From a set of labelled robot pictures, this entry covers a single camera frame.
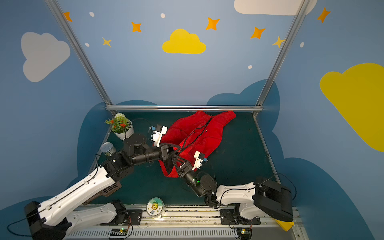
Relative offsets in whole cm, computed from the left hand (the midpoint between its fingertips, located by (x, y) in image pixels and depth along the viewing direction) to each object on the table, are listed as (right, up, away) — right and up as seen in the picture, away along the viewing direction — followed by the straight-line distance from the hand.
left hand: (180, 146), depth 64 cm
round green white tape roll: (-13, -30, +6) cm, 33 cm away
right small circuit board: (+32, -45, +9) cm, 56 cm away
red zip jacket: (+11, +5, +33) cm, 35 cm away
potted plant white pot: (-40, +8, +30) cm, 51 cm away
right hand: (-3, -5, +1) cm, 6 cm away
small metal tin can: (-49, -5, +29) cm, 57 cm away
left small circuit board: (-32, -44, +9) cm, 55 cm away
